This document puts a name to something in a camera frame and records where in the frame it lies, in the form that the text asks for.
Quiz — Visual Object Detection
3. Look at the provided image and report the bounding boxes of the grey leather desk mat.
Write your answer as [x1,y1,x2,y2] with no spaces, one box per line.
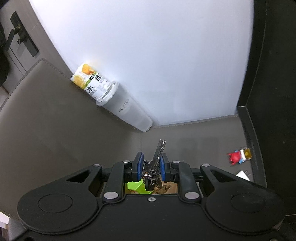
[0,58,257,220]

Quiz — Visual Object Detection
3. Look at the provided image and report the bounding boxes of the red toy figure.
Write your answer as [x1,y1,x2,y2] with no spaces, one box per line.
[227,147,252,165]

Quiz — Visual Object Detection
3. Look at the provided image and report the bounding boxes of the white charger plug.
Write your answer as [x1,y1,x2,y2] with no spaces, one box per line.
[236,170,253,181]

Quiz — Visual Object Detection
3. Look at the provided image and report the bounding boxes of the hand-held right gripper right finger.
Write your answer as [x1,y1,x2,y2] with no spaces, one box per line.
[161,153,234,202]

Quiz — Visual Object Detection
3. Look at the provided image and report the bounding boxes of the bunch of keys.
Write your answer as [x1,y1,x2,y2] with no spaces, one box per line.
[142,139,167,193]

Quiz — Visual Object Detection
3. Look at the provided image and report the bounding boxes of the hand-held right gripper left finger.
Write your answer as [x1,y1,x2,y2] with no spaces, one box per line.
[66,152,145,202]

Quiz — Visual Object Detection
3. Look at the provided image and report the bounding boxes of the grey door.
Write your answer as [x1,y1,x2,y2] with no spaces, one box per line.
[0,0,60,112]

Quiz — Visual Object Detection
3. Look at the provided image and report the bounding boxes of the brown cardboard box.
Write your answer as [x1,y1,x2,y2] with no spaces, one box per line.
[99,179,203,196]

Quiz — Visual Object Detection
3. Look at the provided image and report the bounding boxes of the black door handle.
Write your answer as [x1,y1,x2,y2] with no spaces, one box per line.
[9,11,40,56]

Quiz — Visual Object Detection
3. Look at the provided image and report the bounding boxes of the frosted plastic cup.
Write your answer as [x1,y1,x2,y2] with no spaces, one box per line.
[96,81,153,132]

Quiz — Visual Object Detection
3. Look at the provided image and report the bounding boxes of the green hexagonal container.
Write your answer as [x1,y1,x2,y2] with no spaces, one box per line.
[127,181,153,194]

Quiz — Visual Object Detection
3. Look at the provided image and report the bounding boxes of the bottle with citrus label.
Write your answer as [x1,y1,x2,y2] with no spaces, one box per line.
[70,63,116,102]

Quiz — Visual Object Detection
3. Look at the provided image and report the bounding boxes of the black hanging bag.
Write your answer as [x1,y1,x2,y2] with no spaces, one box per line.
[0,23,11,87]

